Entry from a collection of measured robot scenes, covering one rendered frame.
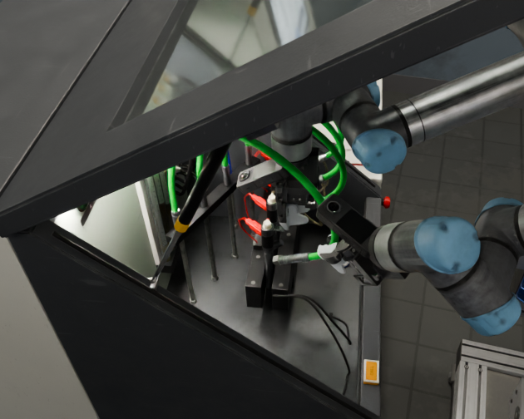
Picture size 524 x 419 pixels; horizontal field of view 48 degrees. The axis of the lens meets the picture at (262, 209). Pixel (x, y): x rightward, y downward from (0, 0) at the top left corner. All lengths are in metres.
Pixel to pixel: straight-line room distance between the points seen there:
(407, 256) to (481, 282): 0.10
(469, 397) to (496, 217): 1.25
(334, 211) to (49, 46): 0.63
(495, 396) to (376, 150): 1.39
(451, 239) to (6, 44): 0.89
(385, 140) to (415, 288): 1.75
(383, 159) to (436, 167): 2.28
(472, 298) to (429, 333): 1.67
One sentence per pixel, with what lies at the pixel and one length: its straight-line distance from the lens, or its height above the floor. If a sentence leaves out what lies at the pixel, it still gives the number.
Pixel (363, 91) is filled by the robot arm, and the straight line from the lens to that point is 1.04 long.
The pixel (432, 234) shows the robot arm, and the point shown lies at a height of 1.48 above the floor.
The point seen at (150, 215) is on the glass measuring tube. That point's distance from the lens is 1.34.
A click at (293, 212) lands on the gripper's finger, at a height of 1.20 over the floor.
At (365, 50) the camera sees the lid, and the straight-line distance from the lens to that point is 0.56.
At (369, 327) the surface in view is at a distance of 1.33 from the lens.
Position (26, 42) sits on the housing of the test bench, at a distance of 1.25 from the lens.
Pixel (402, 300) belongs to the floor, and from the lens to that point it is 2.59.
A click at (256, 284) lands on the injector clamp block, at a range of 1.35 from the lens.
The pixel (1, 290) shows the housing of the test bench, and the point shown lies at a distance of 1.04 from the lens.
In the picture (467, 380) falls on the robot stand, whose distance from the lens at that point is 2.16.
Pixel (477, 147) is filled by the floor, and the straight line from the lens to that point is 3.41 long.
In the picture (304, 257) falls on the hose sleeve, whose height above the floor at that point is 1.19.
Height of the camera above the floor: 2.04
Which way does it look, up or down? 45 degrees down
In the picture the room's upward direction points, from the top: 3 degrees counter-clockwise
